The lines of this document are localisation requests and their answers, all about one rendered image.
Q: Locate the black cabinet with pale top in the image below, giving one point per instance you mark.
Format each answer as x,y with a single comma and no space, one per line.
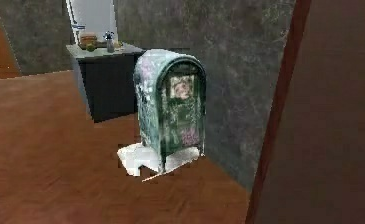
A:
106,86

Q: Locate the green rounded mailbox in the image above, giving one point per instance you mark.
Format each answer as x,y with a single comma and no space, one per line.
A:
170,110

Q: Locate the white framed window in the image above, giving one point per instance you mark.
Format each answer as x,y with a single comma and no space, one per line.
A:
93,18

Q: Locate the brown room door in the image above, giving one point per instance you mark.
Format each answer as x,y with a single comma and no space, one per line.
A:
316,126

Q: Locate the small green round fruit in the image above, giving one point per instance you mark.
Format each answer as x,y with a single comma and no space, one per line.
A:
90,48

